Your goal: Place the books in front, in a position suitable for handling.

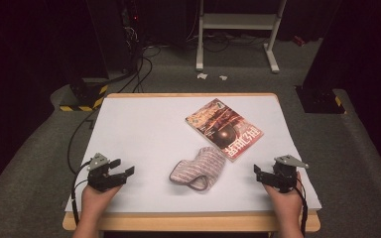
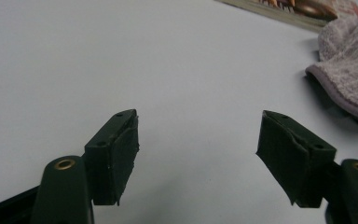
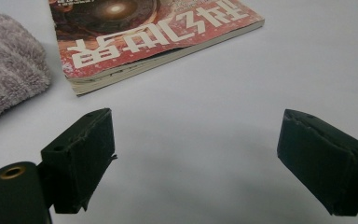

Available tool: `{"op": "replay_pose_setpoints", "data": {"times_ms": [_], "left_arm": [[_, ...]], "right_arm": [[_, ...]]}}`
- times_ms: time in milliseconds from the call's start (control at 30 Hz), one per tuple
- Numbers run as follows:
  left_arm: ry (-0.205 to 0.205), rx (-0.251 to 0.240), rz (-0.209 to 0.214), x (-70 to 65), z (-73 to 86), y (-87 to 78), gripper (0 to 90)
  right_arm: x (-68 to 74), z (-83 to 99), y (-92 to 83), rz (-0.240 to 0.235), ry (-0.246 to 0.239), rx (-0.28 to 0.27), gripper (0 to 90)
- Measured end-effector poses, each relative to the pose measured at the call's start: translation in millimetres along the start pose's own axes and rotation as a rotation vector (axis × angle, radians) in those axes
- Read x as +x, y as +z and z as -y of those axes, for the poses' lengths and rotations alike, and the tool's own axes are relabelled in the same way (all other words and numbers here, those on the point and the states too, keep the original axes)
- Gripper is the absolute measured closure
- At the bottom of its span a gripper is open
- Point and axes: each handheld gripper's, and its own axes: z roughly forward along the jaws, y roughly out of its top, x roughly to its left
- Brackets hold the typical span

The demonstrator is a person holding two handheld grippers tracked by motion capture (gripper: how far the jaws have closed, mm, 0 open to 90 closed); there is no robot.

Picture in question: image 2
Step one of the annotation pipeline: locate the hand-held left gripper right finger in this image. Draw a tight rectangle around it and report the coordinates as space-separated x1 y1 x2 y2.
255 109 337 208

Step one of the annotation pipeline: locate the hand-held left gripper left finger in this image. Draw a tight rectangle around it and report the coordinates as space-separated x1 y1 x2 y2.
83 108 140 206

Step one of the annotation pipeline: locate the illustrated magazine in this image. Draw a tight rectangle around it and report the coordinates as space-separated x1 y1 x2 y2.
215 0 358 34

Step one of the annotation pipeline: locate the wooden table with white top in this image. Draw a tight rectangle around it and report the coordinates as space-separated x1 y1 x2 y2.
0 0 358 224

